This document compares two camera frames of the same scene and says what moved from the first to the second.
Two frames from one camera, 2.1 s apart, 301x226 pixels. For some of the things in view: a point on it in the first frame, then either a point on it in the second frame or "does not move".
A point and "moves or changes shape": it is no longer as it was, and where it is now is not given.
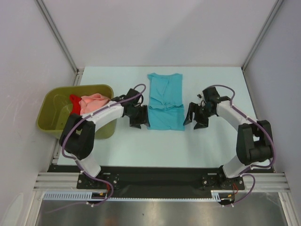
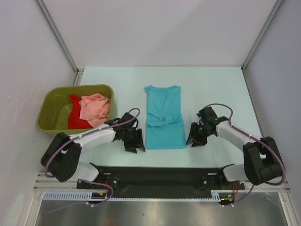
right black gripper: x=201 y=123 to x=198 y=141
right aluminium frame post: x=278 y=4 does not move
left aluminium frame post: x=78 y=71 does not move
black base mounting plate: x=159 y=182 does not move
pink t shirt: x=89 y=102 does not move
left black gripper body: x=138 y=115 to x=132 y=139
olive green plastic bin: x=54 y=106 does not move
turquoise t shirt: x=165 y=110 moves or changes shape
